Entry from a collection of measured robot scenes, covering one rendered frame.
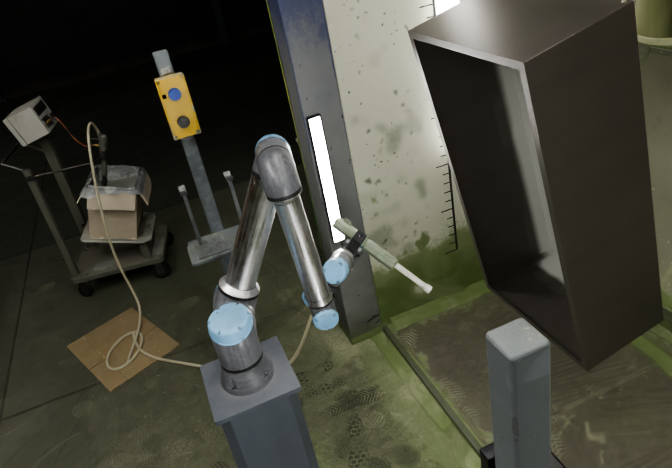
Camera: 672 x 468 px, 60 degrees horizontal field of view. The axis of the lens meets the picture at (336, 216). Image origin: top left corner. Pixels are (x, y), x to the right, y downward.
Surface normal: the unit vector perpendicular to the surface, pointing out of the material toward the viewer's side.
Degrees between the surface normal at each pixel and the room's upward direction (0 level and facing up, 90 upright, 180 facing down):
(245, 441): 90
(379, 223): 90
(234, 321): 5
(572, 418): 0
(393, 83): 90
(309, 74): 90
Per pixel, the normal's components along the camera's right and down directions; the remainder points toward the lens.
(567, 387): -0.18, -0.86
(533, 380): 0.36, 0.40
